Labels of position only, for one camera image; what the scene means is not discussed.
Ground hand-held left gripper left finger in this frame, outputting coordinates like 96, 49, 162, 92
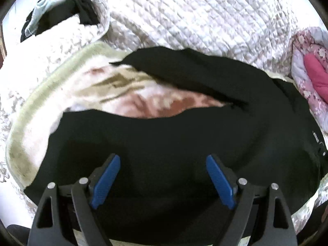
28, 153, 121, 246

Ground pink floral quilt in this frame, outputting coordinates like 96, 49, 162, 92
291, 27, 328, 131

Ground light blue cloth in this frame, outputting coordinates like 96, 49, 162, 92
26, 0, 75, 35

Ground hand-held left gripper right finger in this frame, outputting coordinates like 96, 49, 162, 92
206, 154, 299, 246

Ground black pants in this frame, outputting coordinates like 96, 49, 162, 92
26, 46, 328, 246

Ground green-bordered floral blanket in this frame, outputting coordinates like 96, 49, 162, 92
5, 41, 326, 246

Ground black garment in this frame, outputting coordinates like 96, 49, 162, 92
20, 0, 100, 43

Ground white quilted bedspread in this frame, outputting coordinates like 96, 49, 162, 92
0, 0, 321, 236

